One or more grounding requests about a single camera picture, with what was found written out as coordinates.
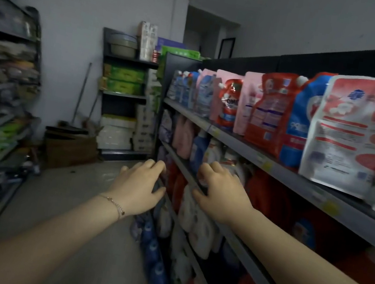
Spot person's right hand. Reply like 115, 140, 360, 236
187, 158, 262, 231

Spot grey plastic basin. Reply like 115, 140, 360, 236
106, 31, 140, 60

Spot brown cardboard box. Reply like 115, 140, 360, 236
40, 125, 101, 176

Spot orange OMO detergent pouches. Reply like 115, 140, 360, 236
212, 75, 245, 131

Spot thin chain bracelet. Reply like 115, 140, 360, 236
95, 193, 128, 221

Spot blue flat box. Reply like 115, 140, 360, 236
156, 37, 187, 51

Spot stack of white boxes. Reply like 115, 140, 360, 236
96, 114, 138, 155

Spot flat green pack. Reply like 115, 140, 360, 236
160, 45, 202, 61

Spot row of coloured detergent jugs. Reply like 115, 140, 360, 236
135, 107, 375, 284

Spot white toilet paper packs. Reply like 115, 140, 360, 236
130, 67, 166, 155

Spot white tall carton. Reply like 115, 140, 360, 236
133, 21, 160, 63

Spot group of Chaoneng floral pouches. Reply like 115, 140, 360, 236
152, 62, 375, 218

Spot blue Diao detergent pouch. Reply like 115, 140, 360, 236
276, 66, 339, 173

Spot white red Chaoneng pouch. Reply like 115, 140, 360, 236
296, 67, 375, 201

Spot person's left hand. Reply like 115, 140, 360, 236
103, 152, 171, 227

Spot green and white tissue pack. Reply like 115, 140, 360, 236
102, 63, 146, 84

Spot person's right forearm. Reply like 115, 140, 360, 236
218, 205, 375, 284

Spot row of blue floor bottles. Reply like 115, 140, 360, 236
122, 206, 184, 284

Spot person's left forearm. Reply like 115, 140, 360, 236
0, 178, 126, 284

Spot broom handle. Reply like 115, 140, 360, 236
71, 61, 93, 128

